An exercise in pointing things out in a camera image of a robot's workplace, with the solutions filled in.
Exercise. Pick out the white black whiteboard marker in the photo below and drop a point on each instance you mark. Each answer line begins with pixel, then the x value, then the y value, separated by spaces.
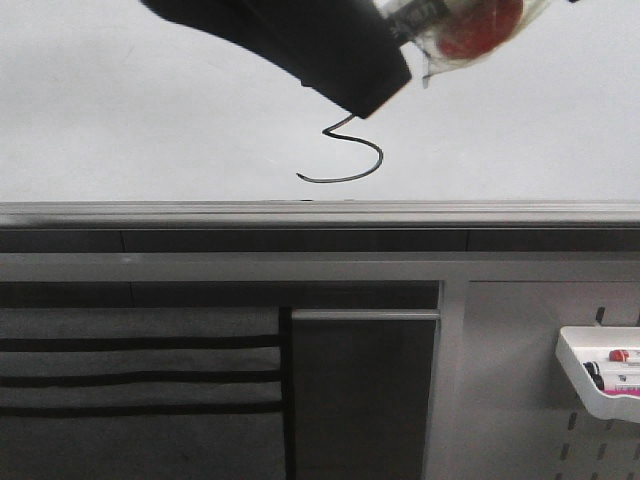
pixel 454 34

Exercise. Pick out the black capped marker lower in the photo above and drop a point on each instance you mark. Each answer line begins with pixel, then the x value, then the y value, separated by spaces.
pixel 613 382

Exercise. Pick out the black capped marker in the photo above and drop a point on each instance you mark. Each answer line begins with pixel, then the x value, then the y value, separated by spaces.
pixel 610 369
pixel 613 382

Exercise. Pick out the red capped whiteboard marker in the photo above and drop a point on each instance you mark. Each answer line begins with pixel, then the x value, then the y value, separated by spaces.
pixel 628 356

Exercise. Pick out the white whiteboard with aluminium frame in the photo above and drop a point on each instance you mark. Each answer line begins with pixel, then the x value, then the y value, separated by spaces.
pixel 102 100

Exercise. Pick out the pink marker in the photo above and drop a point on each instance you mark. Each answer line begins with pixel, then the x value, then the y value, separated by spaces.
pixel 632 391

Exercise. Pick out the grey pegboard panel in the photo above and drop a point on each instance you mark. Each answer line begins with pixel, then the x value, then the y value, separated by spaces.
pixel 516 414

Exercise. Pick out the grey fabric pocket organiser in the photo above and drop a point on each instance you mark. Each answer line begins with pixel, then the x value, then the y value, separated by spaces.
pixel 146 393

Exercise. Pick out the black capped marker upper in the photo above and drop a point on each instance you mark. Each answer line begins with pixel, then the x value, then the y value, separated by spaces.
pixel 610 369

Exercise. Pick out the white plastic marker tray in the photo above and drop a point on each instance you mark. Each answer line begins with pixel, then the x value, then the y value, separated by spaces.
pixel 579 344

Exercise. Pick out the dark grey hanging panel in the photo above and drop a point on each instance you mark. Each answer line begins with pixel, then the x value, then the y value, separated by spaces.
pixel 362 383

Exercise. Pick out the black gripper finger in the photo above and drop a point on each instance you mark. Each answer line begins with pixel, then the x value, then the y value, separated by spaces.
pixel 342 49

